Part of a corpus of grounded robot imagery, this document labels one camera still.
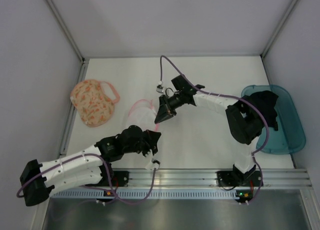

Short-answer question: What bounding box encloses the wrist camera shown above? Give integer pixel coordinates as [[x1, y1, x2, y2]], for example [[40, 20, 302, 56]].
[[145, 158, 161, 171], [156, 81, 166, 94]]

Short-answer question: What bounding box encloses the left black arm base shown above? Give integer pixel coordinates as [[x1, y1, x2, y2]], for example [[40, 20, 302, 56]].
[[86, 170, 129, 187]]

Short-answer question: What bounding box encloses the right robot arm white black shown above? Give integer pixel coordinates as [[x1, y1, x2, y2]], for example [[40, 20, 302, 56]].
[[154, 75, 265, 178]]

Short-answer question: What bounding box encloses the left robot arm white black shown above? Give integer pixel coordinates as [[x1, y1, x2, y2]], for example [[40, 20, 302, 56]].
[[16, 125, 162, 206]]

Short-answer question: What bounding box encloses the aluminium frame post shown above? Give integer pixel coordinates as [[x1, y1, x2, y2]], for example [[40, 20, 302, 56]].
[[37, 0, 87, 63], [259, 0, 308, 59]]

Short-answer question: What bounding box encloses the black garment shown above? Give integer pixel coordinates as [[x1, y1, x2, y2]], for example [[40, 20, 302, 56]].
[[249, 91, 279, 131]]

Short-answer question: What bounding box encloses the slotted white cable duct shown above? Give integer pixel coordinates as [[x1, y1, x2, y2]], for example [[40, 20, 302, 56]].
[[52, 188, 253, 199]]

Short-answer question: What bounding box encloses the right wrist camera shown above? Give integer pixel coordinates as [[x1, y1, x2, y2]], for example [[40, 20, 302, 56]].
[[156, 81, 166, 94]]

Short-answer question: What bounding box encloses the orange patterned bra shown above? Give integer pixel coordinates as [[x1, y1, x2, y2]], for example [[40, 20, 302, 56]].
[[70, 79, 120, 127]]

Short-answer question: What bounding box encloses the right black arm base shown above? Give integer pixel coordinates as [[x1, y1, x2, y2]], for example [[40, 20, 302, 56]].
[[217, 170, 264, 188]]

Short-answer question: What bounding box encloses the left aluminium frame post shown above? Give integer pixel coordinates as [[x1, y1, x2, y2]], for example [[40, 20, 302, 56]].
[[37, 0, 87, 63]]

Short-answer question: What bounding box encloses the aluminium front rail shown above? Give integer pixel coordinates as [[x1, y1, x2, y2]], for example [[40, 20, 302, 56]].
[[117, 169, 312, 189]]

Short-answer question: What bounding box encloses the right aluminium frame post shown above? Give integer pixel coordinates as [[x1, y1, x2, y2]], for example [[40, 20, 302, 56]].
[[259, 0, 308, 59]]

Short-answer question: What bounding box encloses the white mesh laundry bag pink trim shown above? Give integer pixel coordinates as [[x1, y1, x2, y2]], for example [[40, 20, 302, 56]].
[[125, 99, 159, 132]]

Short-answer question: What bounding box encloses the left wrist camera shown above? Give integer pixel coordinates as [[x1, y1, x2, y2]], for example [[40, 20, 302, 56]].
[[145, 158, 161, 171]]

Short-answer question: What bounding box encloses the teal plastic basin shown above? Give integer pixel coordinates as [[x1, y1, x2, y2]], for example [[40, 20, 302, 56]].
[[241, 85, 306, 155]]

